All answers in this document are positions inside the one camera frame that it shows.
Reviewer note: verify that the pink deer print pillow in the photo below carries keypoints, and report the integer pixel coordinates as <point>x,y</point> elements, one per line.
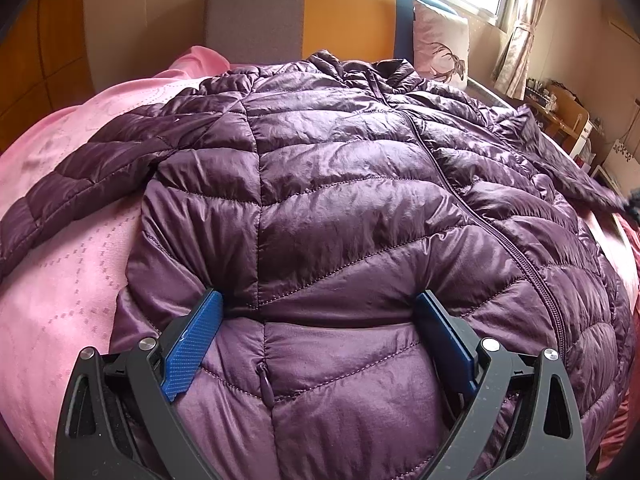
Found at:
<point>442,45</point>

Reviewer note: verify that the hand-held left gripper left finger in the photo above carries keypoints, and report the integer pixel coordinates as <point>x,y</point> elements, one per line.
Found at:
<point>192,340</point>

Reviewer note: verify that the purple puffer jacket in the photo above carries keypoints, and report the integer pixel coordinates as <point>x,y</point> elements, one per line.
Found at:
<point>330,200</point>

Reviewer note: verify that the cluttered wooden desk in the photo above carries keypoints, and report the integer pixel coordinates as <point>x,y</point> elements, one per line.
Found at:
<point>560,110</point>

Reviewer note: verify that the pink bed sheet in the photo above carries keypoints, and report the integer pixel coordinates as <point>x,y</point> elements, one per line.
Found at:
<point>65,270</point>

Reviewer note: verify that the wooden wardrobe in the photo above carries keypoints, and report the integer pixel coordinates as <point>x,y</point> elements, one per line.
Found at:
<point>45,50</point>

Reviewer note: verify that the grey metal bed rail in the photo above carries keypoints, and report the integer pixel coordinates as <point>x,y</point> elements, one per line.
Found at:
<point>492,92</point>

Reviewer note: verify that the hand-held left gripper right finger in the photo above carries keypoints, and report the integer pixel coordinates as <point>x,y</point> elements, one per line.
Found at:
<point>447,345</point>

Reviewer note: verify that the grey orange blue headboard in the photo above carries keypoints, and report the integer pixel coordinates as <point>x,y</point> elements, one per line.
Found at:
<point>340,15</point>

